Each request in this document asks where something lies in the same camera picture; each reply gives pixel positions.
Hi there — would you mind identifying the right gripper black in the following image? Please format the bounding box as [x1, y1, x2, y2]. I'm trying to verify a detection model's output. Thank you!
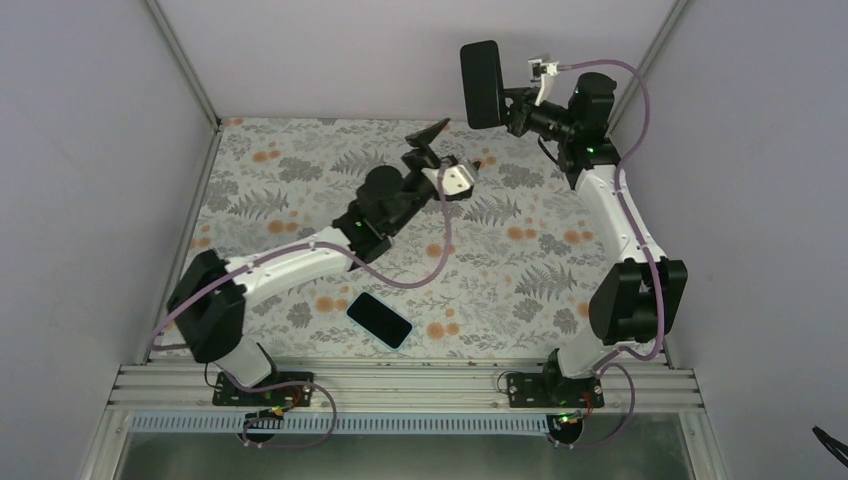
[484, 87, 577, 143]

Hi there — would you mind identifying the black phone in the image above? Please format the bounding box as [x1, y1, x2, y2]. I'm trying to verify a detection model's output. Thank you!
[346, 292, 413, 350]
[459, 40, 506, 130]

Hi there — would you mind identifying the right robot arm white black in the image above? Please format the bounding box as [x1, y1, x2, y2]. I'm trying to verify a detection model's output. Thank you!
[505, 64, 688, 407]

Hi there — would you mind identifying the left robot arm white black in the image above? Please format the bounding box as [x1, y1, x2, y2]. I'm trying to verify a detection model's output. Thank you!
[154, 119, 477, 405]

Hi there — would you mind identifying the black phone in blue case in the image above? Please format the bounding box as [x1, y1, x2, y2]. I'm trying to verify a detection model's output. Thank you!
[346, 292, 413, 350]

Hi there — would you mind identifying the floral patterned table mat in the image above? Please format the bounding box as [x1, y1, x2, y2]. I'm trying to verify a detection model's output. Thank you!
[188, 117, 609, 359]

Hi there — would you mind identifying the black object at right edge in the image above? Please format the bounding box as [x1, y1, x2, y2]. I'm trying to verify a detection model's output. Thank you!
[812, 425, 848, 467]

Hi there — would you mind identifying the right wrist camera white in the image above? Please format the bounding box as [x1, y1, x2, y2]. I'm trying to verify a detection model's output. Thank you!
[528, 54, 560, 106]

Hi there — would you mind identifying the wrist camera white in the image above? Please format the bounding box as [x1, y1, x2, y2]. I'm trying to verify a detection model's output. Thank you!
[528, 54, 560, 106]
[434, 161, 478, 201]

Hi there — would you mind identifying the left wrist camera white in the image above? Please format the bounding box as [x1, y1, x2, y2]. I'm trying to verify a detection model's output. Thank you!
[434, 161, 478, 201]

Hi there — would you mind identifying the right aluminium frame post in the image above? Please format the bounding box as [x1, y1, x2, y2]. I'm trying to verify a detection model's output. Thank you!
[610, 0, 690, 131]

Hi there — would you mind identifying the aluminium frame post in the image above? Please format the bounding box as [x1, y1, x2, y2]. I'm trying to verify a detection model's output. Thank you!
[610, 0, 690, 131]
[143, 0, 221, 130]

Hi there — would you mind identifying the left aluminium frame post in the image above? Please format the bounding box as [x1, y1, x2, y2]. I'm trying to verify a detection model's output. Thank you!
[143, 0, 221, 130]

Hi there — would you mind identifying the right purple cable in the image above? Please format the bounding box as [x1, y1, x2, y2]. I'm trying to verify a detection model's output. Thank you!
[547, 58, 666, 450]

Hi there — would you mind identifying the purple cable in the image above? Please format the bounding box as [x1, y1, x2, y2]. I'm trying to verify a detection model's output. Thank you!
[547, 58, 666, 450]
[148, 165, 457, 450]

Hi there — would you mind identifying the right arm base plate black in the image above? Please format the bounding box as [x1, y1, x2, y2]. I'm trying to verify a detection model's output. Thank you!
[506, 372, 605, 409]

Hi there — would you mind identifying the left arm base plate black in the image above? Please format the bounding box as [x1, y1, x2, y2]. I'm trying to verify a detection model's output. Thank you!
[211, 372, 314, 409]

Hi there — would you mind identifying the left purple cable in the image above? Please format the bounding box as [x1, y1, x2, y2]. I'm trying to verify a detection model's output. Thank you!
[148, 165, 457, 450]

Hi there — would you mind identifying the aluminium rail front frame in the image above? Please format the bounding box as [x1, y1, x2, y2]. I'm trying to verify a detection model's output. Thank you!
[107, 359, 705, 414]

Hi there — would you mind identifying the slotted grey cable duct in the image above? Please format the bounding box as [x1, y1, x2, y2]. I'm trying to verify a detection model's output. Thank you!
[127, 411, 549, 436]

